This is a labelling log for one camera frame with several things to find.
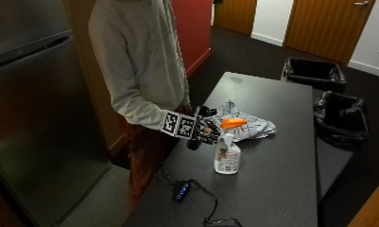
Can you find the white marker cube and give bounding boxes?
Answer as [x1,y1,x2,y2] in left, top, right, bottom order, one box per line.
[159,109,201,140]

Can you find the spray bottle with orange trigger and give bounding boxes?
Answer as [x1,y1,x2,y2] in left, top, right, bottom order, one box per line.
[213,117,248,175]

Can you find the white checked cloth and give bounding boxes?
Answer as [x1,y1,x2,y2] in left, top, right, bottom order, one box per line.
[207,99,278,143]

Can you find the black hub with blue lights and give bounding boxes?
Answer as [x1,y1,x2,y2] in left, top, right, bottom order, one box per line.
[171,181,193,203]

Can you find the the person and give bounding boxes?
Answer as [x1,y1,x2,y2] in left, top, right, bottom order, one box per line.
[86,0,195,202]

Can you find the black bin with liner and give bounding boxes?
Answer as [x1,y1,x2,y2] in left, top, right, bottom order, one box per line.
[312,90,371,149]
[279,56,347,94]

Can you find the black device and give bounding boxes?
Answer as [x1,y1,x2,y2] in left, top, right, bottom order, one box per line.
[202,218,244,227]

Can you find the stainless steel refrigerator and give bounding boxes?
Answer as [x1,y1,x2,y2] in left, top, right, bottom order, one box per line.
[0,0,113,227]

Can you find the black cable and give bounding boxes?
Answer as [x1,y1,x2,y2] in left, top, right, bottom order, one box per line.
[154,165,221,225]

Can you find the wooden door with handle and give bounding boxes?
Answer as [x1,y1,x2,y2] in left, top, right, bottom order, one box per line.
[282,0,377,65]

